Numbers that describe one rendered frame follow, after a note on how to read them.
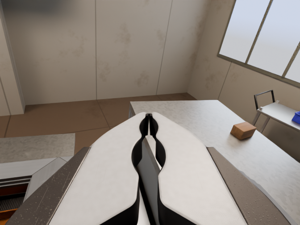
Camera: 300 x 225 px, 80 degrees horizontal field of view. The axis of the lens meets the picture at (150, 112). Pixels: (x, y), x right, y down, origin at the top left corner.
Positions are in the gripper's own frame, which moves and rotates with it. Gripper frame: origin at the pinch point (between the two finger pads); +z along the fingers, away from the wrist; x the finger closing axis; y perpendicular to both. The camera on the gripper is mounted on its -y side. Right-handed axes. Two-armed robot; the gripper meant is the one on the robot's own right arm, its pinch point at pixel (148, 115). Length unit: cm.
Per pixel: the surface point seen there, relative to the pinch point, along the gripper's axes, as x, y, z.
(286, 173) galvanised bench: 52, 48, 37
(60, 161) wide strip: -41, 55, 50
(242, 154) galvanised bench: 39, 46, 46
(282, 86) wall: 171, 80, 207
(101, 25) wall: -70, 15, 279
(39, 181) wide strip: -44, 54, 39
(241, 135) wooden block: 42, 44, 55
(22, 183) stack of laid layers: -52, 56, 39
